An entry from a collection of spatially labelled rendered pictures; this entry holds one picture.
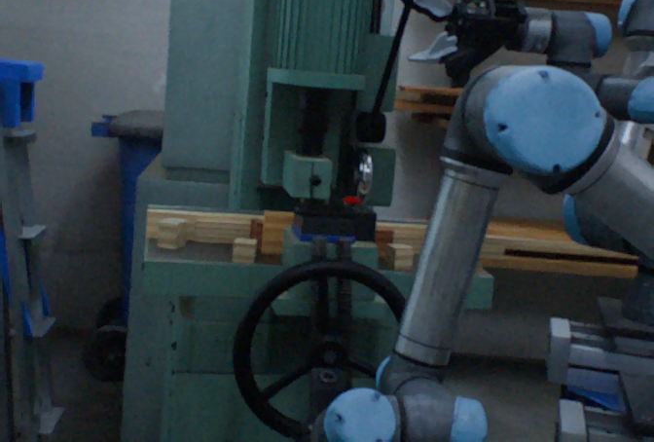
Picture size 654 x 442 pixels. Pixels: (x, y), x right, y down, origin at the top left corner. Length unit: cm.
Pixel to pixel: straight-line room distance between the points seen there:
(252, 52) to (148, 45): 220
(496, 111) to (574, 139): 9
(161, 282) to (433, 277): 55
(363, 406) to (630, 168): 41
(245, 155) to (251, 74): 16
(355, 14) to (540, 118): 68
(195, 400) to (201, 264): 23
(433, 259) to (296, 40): 58
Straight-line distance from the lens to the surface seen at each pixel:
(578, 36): 179
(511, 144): 114
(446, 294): 132
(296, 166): 178
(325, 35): 174
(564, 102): 115
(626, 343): 197
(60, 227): 430
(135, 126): 356
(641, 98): 173
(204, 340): 172
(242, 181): 201
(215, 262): 169
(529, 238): 392
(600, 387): 199
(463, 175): 130
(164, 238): 177
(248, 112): 200
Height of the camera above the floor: 127
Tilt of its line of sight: 9 degrees down
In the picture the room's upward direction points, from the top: 5 degrees clockwise
